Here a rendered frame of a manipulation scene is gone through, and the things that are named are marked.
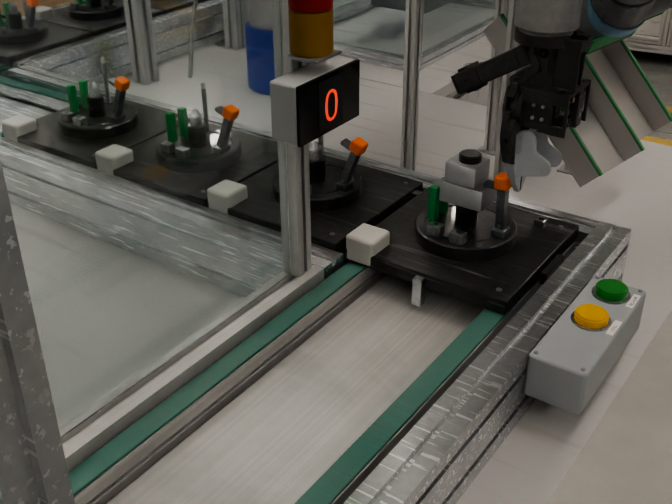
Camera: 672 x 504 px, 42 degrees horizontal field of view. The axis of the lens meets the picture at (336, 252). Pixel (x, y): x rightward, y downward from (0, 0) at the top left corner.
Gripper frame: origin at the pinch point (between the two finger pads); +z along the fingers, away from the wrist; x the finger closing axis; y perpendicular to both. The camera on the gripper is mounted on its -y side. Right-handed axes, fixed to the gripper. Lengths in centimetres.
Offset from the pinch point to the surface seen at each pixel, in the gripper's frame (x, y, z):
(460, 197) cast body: -2.2, -6.3, 3.4
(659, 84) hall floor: 367, -74, 107
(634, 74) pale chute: 48.4, -0.2, -0.6
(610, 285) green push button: -1.5, 14.9, 10.1
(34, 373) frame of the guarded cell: -82, 15, -28
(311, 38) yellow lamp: -21.0, -16.6, -21.0
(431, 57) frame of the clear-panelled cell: 94, -64, 19
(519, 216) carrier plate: 9.7, -2.5, 10.3
